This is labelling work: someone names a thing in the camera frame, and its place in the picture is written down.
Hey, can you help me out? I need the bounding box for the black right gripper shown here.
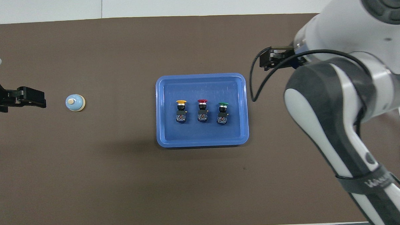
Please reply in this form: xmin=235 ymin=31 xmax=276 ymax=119
xmin=259 ymin=45 xmax=308 ymax=71

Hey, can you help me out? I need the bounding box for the light blue call bell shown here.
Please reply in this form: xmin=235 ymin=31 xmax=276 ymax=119
xmin=65 ymin=94 xmax=86 ymax=113

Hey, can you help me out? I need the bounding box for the green push button switch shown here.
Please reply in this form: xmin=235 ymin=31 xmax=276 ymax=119
xmin=216 ymin=102 xmax=230 ymax=125

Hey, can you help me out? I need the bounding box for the red push button switch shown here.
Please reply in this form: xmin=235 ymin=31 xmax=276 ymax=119
xmin=197 ymin=99 xmax=209 ymax=122

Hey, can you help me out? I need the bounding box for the yellow push button switch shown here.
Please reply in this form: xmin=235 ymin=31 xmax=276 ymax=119
xmin=175 ymin=99 xmax=188 ymax=124

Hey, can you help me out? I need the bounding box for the blue plastic tray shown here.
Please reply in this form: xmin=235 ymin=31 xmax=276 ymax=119
xmin=155 ymin=72 xmax=250 ymax=149

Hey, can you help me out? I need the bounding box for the brown table mat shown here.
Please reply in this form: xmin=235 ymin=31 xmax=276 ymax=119
xmin=0 ymin=8 xmax=400 ymax=225

